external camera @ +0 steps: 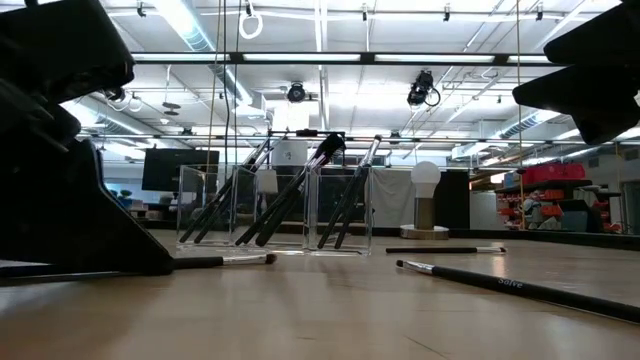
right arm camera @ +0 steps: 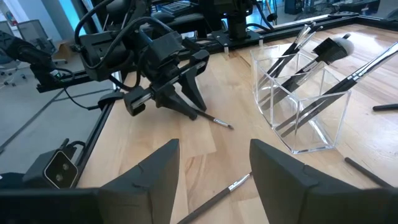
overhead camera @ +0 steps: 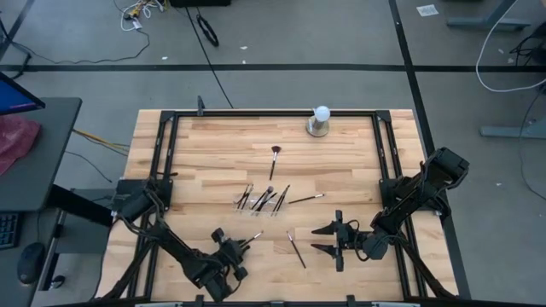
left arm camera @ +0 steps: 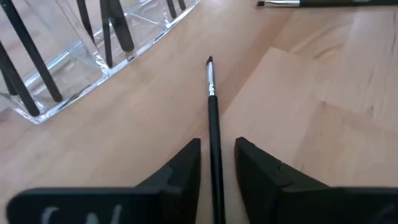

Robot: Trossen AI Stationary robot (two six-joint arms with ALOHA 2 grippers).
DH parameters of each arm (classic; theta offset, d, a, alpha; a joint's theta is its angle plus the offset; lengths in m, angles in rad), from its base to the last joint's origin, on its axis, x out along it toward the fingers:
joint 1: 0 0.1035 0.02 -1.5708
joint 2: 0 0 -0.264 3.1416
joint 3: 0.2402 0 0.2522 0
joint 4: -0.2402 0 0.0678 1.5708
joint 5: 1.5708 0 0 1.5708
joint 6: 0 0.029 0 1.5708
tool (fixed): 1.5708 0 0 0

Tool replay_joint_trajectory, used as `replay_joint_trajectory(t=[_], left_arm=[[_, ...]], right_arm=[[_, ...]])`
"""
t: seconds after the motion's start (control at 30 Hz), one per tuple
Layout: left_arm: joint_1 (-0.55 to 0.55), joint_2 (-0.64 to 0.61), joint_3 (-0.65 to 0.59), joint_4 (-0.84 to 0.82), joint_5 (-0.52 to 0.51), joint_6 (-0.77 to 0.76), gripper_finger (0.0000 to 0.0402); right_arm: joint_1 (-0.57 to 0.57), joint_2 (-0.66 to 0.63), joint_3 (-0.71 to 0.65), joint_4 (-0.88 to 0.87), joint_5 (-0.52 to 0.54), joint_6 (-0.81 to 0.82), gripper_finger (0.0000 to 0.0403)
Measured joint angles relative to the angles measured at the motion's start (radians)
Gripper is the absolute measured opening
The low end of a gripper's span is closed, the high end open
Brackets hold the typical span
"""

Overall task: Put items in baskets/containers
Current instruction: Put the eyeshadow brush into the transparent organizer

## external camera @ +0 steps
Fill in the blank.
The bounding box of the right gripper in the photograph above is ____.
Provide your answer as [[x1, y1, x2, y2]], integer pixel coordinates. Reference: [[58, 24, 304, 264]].
[[511, 0, 640, 147]]

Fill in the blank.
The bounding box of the black overhead camera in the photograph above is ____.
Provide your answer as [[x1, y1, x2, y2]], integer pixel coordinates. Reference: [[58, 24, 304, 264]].
[[286, 81, 307, 104]]

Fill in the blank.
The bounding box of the clear acrylic three-compartment organizer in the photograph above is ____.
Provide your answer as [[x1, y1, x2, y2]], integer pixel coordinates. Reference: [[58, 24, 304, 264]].
[[175, 163, 374, 257]]

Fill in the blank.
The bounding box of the white bulb brass table lamp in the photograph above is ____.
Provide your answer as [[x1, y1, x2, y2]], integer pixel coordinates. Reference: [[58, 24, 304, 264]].
[[399, 160, 450, 241]]

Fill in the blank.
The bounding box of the white paper sheet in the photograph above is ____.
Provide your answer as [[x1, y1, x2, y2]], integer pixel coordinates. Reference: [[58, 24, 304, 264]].
[[257, 168, 279, 195]]

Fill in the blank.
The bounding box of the thick matte black makeup brush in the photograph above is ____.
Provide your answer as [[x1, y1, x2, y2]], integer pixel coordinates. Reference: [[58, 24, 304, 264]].
[[0, 252, 278, 281]]

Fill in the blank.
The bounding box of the shelf with red bins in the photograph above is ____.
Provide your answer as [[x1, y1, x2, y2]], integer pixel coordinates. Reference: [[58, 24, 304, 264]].
[[494, 162, 624, 234]]

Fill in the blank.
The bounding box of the silver ceiling duct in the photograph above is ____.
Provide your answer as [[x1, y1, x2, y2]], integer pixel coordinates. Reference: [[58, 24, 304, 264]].
[[154, 0, 254, 106], [499, 109, 561, 141]]

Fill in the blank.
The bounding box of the black hanging cable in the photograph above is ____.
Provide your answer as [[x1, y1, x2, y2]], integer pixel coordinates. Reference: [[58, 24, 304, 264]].
[[222, 0, 231, 169]]

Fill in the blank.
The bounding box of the black monitor screen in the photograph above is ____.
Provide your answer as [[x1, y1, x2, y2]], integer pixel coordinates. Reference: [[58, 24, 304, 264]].
[[141, 147, 221, 193]]

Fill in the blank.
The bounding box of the white hanging cable loop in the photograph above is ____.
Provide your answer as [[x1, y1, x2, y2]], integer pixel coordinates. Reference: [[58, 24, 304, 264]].
[[238, 2, 264, 41]]

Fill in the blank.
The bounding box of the black table edge rail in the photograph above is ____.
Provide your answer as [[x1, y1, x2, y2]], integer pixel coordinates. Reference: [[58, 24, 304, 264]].
[[144, 219, 640, 252]]

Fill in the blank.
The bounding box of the black overhead frame bar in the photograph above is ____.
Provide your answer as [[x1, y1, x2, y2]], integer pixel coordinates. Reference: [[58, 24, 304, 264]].
[[130, 50, 564, 66]]

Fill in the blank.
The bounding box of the black background rig frame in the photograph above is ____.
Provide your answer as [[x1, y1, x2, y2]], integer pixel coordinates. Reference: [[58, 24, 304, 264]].
[[266, 128, 347, 169]]

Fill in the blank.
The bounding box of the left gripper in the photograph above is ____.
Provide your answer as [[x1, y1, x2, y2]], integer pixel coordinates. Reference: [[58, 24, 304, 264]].
[[0, 0, 136, 151]]

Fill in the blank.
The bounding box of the black comb head makeup brush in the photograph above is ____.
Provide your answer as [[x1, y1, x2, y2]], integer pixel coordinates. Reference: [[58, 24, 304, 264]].
[[232, 132, 347, 247]]

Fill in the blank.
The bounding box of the white cloth cover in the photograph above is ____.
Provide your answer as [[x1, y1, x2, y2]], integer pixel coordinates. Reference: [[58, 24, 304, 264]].
[[372, 167, 417, 229]]

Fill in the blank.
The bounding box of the black cabinet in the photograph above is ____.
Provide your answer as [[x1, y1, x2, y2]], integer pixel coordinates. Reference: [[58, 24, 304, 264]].
[[433, 169, 472, 230]]

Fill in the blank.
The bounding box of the black tip makeup brush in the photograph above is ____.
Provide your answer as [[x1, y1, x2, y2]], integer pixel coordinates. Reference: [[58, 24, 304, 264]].
[[395, 258, 640, 325]]

